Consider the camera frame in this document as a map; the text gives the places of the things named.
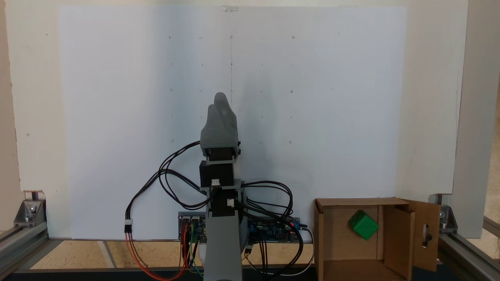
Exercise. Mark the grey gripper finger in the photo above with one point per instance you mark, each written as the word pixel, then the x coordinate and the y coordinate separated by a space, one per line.
pixel 228 125
pixel 211 128

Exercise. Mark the green dice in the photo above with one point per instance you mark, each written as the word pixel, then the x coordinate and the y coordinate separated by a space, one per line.
pixel 363 225

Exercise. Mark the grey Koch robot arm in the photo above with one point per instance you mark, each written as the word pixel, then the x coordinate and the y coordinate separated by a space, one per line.
pixel 220 242

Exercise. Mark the blue circuit board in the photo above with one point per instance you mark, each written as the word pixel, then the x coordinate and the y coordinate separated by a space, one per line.
pixel 269 230

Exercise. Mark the brown cardboard box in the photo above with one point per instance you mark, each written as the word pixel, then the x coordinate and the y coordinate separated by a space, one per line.
pixel 336 242

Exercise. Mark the metal corner bracket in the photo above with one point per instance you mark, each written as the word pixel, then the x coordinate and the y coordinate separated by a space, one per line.
pixel 29 212
pixel 447 218

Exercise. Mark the aluminium frame beam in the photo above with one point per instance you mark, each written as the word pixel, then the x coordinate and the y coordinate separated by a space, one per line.
pixel 21 246
pixel 468 253

